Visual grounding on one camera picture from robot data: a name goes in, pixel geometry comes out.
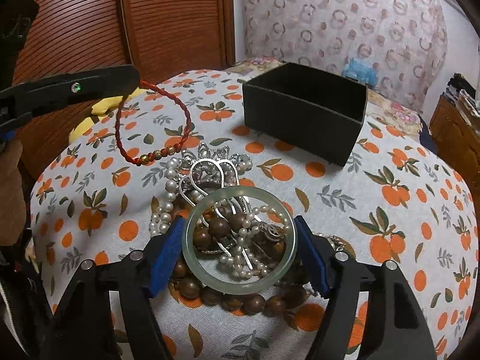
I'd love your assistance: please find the brown wooden bead bracelet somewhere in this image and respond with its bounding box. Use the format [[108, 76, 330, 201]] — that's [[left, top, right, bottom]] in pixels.
[[169, 209, 313, 316]]

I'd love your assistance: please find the pale green jade bangle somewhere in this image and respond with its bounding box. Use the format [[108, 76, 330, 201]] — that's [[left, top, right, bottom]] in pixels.
[[181, 185, 299, 295]]

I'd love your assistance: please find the white pearl necklace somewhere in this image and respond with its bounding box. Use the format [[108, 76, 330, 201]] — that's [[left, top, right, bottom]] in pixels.
[[148, 157, 291, 279]]

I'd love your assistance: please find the silver rhinestone hair clip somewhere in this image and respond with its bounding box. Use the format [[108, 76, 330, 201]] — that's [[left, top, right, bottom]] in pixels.
[[177, 144, 260, 278]]

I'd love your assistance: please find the red braided cord bracelet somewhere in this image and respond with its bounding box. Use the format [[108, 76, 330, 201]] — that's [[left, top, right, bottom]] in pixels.
[[115, 79, 193, 167]]

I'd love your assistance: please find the black open jewelry box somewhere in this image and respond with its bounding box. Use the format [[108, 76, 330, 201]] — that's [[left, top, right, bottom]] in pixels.
[[242, 63, 368, 167]]

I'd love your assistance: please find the yellow plush toy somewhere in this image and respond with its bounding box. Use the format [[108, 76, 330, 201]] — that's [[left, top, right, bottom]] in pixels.
[[68, 88, 146, 145]]

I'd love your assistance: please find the orange print white cloth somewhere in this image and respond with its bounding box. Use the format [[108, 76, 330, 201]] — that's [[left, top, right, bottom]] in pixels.
[[31, 70, 479, 359]]

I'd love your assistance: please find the brown louvered wardrobe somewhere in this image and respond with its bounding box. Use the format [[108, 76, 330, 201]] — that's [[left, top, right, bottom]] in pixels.
[[10, 0, 237, 181]]

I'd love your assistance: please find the wooden sideboard cabinet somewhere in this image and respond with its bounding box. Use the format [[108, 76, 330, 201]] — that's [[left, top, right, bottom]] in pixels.
[[430, 94, 479, 213]]

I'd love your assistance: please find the blue plastic bag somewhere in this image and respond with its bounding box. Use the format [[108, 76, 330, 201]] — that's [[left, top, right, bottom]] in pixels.
[[342, 58, 378, 88]]

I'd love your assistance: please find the stack of folded clothes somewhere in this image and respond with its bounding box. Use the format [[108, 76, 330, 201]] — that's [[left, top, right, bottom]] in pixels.
[[446, 72, 479, 119]]

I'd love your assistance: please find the pink ring-pattern curtain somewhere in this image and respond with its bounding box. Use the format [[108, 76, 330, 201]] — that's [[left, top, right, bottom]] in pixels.
[[242, 0, 448, 111]]

